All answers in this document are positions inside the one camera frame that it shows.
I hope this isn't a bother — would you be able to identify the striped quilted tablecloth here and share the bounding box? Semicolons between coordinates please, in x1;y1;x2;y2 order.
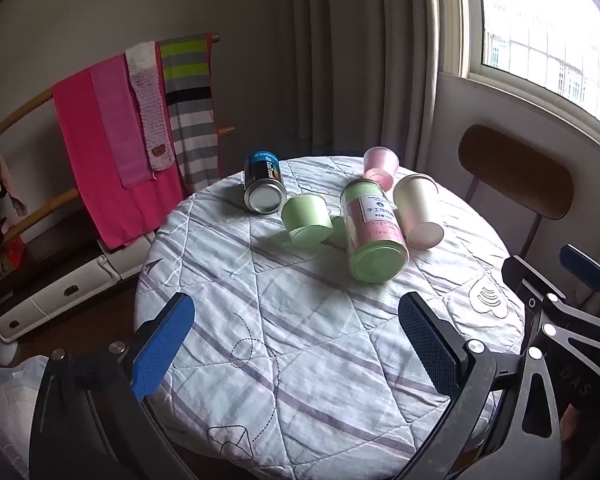
135;174;524;479

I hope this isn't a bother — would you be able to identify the beige curtain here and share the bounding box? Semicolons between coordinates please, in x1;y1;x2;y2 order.
275;0;440;171

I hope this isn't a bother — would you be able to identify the pink knitted scarf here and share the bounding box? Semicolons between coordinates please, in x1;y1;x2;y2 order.
125;41;174;172

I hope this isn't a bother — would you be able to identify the wooden towel rack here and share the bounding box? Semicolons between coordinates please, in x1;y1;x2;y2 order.
0;34;236;246

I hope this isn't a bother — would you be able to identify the blue black metal tumbler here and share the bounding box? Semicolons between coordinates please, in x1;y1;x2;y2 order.
244;151;287;214

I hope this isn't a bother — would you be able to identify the white paper cup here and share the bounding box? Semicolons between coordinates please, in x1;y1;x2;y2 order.
393;174;444;250

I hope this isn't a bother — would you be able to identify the pink plastic cup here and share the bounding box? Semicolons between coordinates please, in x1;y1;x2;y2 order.
363;146;400;192

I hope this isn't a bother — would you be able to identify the white storage drawer unit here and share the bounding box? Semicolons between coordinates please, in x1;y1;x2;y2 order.
0;232;155;342

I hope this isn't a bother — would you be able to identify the light pink cloth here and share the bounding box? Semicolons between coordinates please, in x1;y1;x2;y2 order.
90;54;151;190

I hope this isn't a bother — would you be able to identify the white plastic bag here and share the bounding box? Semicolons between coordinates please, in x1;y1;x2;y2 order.
0;356;47;479

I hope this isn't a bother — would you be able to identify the hot pink towel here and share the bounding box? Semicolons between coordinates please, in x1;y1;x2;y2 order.
52;65;184;249

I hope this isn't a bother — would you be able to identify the white framed window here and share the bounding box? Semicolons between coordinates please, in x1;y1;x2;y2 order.
439;0;600;142

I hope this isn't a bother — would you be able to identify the brown wooden chair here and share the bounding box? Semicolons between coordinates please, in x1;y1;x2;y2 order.
457;125;574;258

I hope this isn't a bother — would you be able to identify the light green plastic cup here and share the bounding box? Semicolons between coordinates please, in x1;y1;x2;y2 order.
280;193;344;247

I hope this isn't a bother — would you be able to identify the grey green striped scarf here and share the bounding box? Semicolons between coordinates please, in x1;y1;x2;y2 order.
159;34;220;194

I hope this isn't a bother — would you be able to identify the green pink cookie jar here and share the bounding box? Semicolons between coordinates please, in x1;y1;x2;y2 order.
340;179;408;284

